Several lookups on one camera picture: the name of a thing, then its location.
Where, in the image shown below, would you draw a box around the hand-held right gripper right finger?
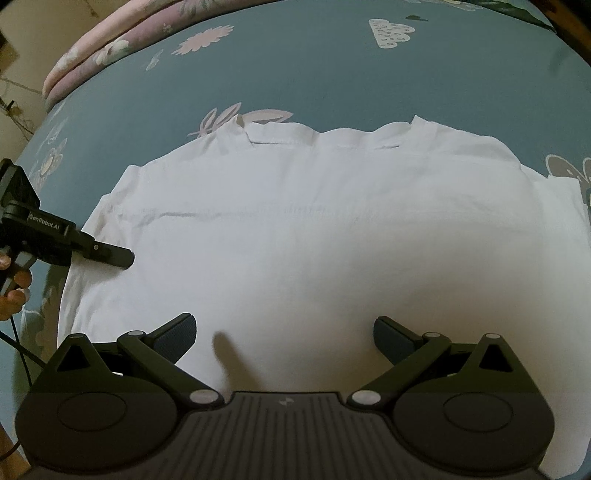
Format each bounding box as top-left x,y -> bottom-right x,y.
346,316 -> 528,409

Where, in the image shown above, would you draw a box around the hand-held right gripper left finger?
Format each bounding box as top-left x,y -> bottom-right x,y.
43,313 -> 227,409

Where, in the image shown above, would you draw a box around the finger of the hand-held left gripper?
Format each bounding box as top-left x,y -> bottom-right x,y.
75,231 -> 136,270

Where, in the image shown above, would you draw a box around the white printed t-shirt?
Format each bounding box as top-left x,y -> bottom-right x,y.
58,115 -> 589,480

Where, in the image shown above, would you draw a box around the person's left hand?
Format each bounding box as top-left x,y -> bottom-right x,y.
0,254 -> 33,322

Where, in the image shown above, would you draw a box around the pink floral quilt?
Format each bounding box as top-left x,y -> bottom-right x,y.
44,0 -> 176,93

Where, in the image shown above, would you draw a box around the purple floral quilt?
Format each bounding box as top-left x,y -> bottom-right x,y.
51,0 -> 278,104

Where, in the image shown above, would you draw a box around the bed with teal floral sheet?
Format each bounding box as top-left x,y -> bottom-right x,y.
0,0 -> 591,480

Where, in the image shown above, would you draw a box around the teal leaf-print pillow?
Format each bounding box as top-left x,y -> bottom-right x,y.
466,0 -> 557,33

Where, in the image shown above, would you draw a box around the wooden headboard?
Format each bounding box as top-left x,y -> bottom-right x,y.
531,0 -> 591,65

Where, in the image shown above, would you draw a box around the black wall cables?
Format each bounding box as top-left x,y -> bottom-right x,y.
0,76 -> 38,134

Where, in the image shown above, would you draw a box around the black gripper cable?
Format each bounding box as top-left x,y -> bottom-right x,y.
0,318 -> 47,462

